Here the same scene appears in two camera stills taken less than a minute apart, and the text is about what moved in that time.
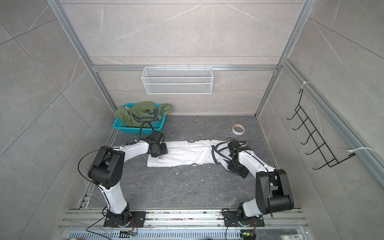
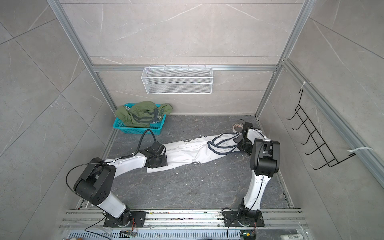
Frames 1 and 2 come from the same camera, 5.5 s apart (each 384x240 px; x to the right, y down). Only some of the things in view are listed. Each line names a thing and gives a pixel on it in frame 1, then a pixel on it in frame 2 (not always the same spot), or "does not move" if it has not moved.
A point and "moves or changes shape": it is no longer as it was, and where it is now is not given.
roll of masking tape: (238, 129) does not move
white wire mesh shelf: (177, 80) does not move
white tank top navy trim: (187, 152) moves or changes shape
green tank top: (135, 113) does not move
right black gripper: (243, 173) to (240, 146)
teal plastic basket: (125, 126) does not move
